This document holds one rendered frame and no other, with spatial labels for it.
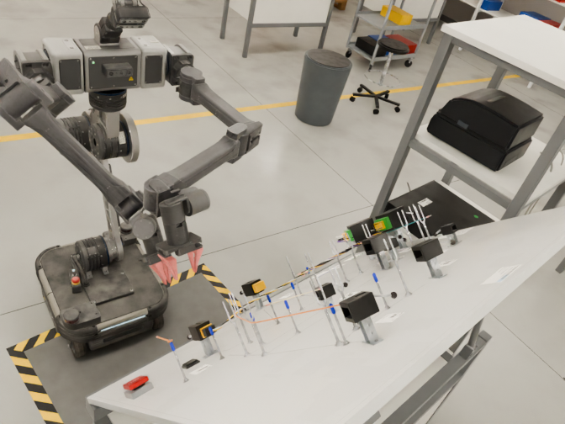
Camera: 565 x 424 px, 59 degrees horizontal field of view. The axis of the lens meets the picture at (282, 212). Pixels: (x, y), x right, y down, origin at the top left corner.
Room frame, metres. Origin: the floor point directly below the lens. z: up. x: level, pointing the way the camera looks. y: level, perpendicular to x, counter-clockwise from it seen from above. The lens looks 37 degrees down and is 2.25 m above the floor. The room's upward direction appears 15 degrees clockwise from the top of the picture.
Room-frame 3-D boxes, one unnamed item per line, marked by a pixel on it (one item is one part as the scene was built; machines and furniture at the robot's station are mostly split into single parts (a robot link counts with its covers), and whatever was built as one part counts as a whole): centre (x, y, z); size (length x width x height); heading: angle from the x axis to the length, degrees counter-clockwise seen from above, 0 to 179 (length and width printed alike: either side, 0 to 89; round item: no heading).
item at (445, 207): (1.76, -0.64, 1.09); 0.35 x 0.33 x 0.07; 141
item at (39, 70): (1.37, 0.84, 1.45); 0.09 x 0.08 x 0.12; 133
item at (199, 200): (0.99, 0.27, 1.45); 0.12 x 0.12 x 0.09; 54
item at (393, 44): (5.29, -0.68, 0.34); 0.58 x 0.55 x 0.69; 94
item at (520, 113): (1.73, -0.62, 1.56); 0.30 x 0.23 x 0.19; 53
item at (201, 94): (1.49, 0.31, 1.45); 0.45 x 0.14 x 0.10; 50
